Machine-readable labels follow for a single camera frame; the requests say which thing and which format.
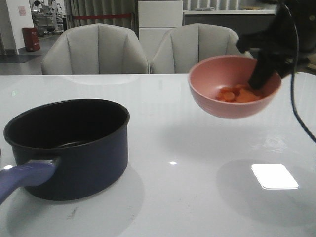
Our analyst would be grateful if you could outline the orange ham slices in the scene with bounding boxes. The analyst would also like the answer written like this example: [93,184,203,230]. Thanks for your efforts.
[215,84,264,103]

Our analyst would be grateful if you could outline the red belt stanchion barrier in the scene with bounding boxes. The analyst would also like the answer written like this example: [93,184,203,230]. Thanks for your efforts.
[67,13,136,30]

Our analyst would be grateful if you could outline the pink bowl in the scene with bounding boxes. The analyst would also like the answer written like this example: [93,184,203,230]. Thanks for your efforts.
[188,55,281,119]

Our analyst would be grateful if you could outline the left grey upholstered chair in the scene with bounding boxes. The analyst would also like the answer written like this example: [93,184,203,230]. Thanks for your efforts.
[41,23,149,75]

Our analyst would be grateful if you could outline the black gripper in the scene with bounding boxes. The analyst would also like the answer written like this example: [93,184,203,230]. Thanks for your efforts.
[236,4,299,90]

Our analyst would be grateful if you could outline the right grey upholstered chair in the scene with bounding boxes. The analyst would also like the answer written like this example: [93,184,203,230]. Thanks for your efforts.
[150,23,252,74]

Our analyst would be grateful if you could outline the grey upholstered chair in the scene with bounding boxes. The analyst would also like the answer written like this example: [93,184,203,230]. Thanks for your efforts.
[41,23,149,75]
[150,23,252,74]

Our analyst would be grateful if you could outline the grey kitchen counter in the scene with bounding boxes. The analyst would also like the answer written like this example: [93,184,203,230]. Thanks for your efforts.
[183,9,275,36]

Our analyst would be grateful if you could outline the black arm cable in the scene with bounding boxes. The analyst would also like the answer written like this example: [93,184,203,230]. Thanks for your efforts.
[278,0,316,144]

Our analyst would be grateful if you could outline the white refrigerator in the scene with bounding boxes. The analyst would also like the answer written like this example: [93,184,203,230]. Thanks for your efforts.
[138,0,183,61]

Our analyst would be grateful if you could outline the dark blue saucepan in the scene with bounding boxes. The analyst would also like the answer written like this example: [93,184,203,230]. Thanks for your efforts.
[0,99,130,201]

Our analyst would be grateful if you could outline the grey curtain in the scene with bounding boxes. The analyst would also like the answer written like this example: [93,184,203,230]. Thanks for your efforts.
[64,0,139,33]

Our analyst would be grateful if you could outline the red bin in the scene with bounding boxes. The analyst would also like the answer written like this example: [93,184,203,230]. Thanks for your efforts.
[22,27,40,52]

